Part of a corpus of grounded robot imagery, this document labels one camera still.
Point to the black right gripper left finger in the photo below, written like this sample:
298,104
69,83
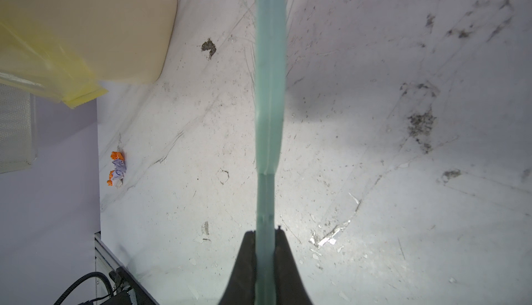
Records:
242,281

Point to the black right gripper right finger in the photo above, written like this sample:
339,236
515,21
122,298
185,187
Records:
289,286

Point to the green hand brush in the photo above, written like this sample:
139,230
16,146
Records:
270,55

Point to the purple paper scrap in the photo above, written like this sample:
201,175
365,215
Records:
117,174

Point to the yellow lined trash bin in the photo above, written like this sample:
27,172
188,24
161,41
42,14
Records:
63,50

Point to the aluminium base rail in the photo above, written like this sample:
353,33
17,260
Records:
126,288

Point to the white mesh wall shelf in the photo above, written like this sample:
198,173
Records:
18,129

